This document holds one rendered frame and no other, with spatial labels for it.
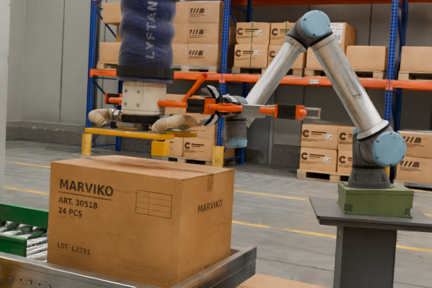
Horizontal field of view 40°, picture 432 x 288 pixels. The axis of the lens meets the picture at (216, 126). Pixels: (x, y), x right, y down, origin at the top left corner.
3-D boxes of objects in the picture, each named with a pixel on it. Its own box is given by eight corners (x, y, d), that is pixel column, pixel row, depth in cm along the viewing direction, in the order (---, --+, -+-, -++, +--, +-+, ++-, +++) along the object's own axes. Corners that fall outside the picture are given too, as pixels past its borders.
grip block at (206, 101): (184, 112, 220) (184, 97, 220) (196, 112, 229) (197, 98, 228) (204, 114, 216) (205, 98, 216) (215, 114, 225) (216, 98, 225)
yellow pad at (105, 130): (83, 132, 228) (84, 119, 227) (99, 132, 237) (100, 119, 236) (161, 140, 213) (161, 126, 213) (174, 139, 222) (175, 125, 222)
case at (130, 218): (46, 263, 231) (50, 161, 229) (110, 243, 266) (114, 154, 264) (177, 294, 203) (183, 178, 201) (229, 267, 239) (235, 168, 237)
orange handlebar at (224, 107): (83, 102, 241) (84, 94, 241) (125, 103, 269) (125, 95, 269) (303, 118, 202) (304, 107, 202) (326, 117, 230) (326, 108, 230)
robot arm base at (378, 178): (348, 183, 286) (348, 162, 286) (389, 184, 281) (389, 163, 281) (346, 187, 267) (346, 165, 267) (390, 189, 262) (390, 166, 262)
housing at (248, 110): (240, 116, 212) (241, 104, 212) (247, 116, 218) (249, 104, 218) (259, 117, 209) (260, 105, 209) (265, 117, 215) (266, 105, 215)
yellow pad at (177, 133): (112, 131, 245) (113, 119, 245) (126, 130, 254) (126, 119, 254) (185, 137, 231) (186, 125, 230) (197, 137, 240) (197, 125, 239)
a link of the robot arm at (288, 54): (299, 14, 272) (214, 134, 269) (305, 9, 260) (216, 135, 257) (319, 29, 273) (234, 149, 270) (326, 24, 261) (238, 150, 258)
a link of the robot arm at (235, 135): (245, 146, 258) (244, 118, 258) (249, 148, 246) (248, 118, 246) (223, 148, 257) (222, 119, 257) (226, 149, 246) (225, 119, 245)
